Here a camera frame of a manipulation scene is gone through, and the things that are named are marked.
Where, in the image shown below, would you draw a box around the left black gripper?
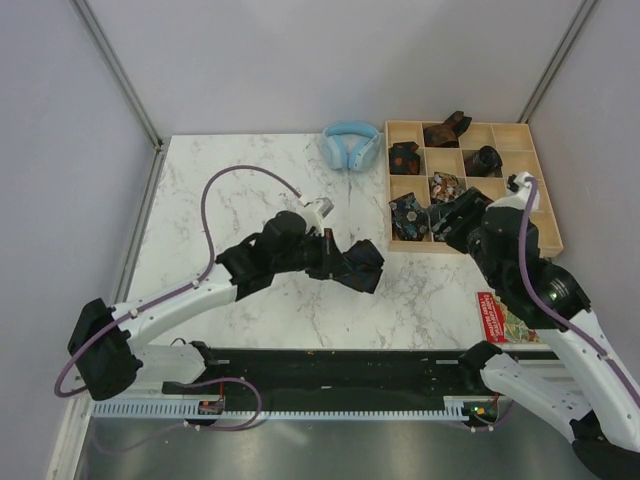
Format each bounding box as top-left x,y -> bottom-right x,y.
274,228 -> 355,281

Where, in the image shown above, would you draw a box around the dark blue striped tie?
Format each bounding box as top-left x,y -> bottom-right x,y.
335,240 -> 384,294

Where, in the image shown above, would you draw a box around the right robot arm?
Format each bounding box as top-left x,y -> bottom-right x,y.
427,177 -> 639,479

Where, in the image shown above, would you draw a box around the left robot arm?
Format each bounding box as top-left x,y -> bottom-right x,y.
68,211 -> 354,401

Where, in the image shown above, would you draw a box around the grey blue rolled tie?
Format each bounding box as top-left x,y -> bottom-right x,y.
430,220 -> 446,242

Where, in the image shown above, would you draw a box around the colourful patchwork rolled tie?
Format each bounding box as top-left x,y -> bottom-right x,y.
429,172 -> 466,205

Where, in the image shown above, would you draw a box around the blue hexagon rolled tie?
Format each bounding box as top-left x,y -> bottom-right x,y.
389,192 -> 429,242

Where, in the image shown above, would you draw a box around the wooden compartment tray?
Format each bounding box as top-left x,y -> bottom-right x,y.
384,120 -> 564,258

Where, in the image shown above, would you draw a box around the dark glossy rolled tie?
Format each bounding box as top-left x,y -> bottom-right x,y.
464,145 -> 503,177

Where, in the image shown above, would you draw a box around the black orange-dotted rolled tie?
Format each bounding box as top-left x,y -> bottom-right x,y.
389,141 -> 421,175

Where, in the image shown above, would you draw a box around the brown rolled tie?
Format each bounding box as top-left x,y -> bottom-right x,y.
423,111 -> 472,148

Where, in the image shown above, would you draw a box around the red children's book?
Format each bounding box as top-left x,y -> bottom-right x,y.
476,291 -> 543,347

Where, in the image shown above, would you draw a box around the light blue headphones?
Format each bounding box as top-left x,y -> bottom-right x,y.
321,121 -> 383,172

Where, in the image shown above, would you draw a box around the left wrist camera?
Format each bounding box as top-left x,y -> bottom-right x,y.
300,197 -> 334,236

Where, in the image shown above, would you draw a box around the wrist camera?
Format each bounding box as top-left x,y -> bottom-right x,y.
506,172 -> 540,211
300,197 -> 334,236

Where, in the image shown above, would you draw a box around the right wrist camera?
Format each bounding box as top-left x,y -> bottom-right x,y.
506,172 -> 540,211

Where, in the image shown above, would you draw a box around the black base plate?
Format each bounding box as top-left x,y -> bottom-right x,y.
162,348 -> 491,410

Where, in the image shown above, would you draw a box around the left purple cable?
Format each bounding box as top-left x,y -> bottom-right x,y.
53,164 -> 304,454

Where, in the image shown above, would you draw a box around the white slotted cable duct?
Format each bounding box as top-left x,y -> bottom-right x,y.
92,398 -> 501,424

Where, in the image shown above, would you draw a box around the aluminium rail frame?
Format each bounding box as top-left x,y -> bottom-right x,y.
47,144 -> 617,480

